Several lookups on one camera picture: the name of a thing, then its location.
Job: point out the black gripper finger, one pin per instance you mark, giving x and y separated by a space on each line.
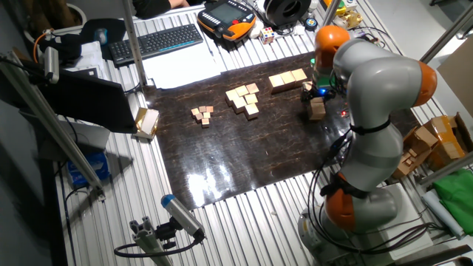
331 94
305 95

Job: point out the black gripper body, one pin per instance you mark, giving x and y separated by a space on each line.
320 92

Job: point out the large wooden cube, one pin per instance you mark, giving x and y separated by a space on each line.
307 85
287 78
317 102
317 112
276 82
298 74

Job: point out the forearm in black sleeve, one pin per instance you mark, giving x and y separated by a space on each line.
151 7

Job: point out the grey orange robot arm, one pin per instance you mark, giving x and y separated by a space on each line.
384 85

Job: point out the white paper stack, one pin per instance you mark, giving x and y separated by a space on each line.
90 55

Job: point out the bare person hand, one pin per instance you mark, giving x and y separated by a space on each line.
181 3

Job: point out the green flange adapter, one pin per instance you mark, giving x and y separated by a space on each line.
323 79

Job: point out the medium wooden cube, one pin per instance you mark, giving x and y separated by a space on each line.
239 102
231 95
252 88
242 90
251 111
251 98

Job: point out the round blue tape measure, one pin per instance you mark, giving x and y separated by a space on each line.
310 23

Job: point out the colourful puzzle cube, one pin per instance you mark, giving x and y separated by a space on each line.
267 35

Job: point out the gold metal object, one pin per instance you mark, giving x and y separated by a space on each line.
349 18

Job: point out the yellow green button box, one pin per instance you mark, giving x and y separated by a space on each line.
340 8

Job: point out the black filament spool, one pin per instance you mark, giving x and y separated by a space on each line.
277 13

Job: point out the small wooden cube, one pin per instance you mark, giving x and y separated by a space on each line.
209 109
195 111
199 116
207 115
205 122
202 109

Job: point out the black marble pattern mat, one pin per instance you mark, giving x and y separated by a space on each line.
229 159

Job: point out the orange black teach pendant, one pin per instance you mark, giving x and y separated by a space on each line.
225 14

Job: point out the cardboard box yellow tape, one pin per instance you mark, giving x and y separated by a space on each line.
447 140

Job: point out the large white paper sheet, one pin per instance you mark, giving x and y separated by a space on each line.
181 70

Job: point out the flat cardboard sheet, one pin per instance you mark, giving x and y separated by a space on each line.
460 77

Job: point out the gold white small box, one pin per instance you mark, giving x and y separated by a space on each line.
149 122

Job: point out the black computer keyboard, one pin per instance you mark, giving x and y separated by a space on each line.
155 42

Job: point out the white paper roll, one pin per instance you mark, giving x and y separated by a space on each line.
441 212

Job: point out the green cloth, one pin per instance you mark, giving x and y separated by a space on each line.
456 199

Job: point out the black metal bar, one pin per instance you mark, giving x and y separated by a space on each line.
436 256

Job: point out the black mouse pad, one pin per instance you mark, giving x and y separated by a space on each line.
116 29

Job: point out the grey computer mouse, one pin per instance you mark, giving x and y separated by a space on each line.
101 35

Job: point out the black laptop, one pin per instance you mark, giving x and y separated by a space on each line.
92 99

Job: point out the short aluminium profile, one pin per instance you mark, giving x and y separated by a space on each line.
148 240

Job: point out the grey laptop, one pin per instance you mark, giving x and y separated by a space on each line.
92 138

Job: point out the blue tissue pack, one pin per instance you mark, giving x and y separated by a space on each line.
90 168

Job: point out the white round pot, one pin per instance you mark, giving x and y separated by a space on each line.
82 14

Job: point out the black cloth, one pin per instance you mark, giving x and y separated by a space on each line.
63 48

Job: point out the aluminium frame beam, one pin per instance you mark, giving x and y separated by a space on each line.
451 30
447 170
133 44
48 122
330 13

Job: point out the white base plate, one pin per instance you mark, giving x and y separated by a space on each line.
410 214

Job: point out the silver camera blue cap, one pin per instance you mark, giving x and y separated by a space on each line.
181 214

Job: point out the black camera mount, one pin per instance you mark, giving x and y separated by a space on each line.
166 232

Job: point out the silver depth camera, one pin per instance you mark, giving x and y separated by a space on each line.
51 64

